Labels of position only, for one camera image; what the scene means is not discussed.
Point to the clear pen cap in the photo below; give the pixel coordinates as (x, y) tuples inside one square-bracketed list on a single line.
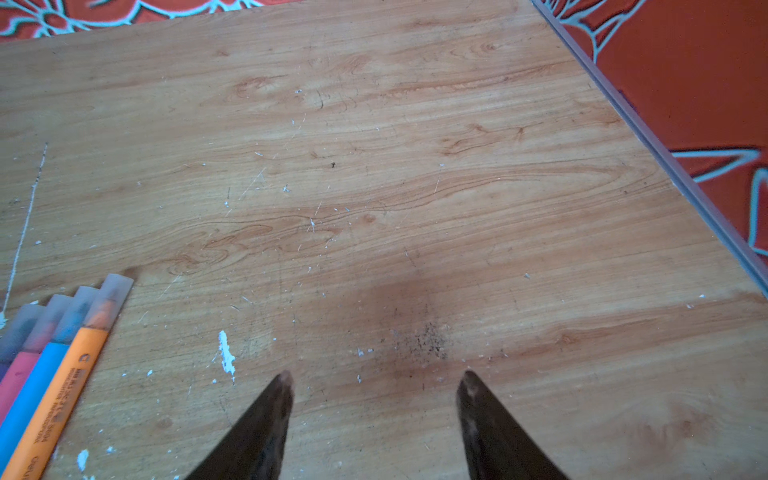
[(108, 302), (19, 330), (74, 315), (45, 326)]

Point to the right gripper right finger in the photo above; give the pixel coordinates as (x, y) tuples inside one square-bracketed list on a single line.
[(495, 444)]

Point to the pink pen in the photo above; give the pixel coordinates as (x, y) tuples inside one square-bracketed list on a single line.
[(15, 378)]

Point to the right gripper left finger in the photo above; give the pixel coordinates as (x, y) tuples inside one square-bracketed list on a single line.
[(254, 446)]

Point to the blue pen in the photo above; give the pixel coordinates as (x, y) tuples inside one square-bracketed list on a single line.
[(28, 399)]

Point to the orange pen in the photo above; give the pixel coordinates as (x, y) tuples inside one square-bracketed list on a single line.
[(73, 364)]

